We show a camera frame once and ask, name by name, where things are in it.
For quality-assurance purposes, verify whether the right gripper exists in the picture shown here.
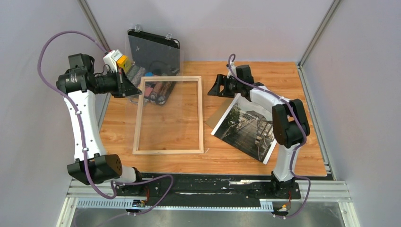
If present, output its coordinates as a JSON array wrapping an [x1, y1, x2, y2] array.
[[208, 74, 242, 98]]

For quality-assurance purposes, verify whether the clear acrylic sheet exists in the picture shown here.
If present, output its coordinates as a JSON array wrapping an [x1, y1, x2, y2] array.
[[125, 29, 184, 151]]

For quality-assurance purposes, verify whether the black and white photo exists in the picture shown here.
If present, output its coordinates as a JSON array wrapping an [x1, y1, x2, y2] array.
[[211, 94, 277, 164]]

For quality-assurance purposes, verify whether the light wooden picture frame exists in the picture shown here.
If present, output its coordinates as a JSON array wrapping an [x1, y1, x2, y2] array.
[[128, 76, 205, 155]]

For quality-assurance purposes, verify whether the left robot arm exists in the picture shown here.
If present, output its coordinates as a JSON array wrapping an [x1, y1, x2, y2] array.
[[56, 50, 145, 195]]

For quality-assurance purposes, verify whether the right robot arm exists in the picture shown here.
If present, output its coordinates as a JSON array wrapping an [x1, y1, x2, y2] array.
[[207, 63, 310, 198]]

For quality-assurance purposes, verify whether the yellow toy house block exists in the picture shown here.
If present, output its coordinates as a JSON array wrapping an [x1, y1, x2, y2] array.
[[116, 55, 133, 74]]

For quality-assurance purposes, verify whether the blue round chip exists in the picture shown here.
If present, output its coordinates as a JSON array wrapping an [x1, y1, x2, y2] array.
[[144, 72, 154, 77]]

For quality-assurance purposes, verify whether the brown backing board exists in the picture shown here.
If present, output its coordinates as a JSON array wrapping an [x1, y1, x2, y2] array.
[[205, 98, 233, 129]]

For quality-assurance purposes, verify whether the black poker chip case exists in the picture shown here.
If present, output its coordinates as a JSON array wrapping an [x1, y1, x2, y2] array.
[[116, 25, 181, 106]]

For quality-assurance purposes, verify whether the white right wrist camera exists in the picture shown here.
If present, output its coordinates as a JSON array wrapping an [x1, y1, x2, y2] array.
[[227, 64, 236, 78]]

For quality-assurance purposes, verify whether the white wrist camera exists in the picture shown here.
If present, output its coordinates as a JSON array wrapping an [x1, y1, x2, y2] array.
[[103, 50, 123, 71], [227, 64, 236, 78]]

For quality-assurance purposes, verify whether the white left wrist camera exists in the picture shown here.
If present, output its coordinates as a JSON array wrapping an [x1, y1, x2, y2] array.
[[103, 50, 123, 71]]

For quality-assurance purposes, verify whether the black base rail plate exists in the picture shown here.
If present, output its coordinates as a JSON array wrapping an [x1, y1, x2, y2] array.
[[113, 171, 306, 208]]

